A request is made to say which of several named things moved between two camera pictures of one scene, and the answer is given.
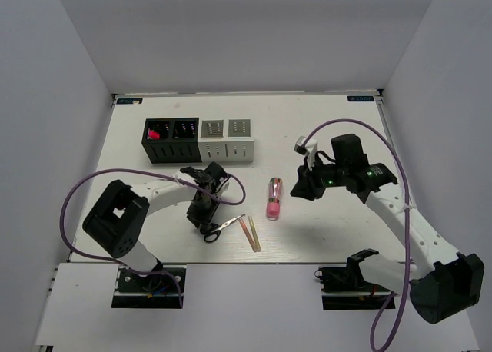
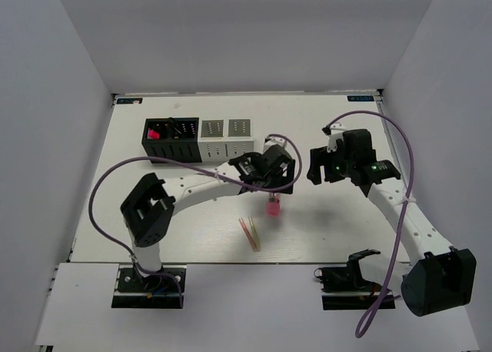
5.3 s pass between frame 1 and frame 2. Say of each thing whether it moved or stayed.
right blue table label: stayed
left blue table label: stayed
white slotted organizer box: stayed
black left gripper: moved
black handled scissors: moved
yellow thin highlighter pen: stayed
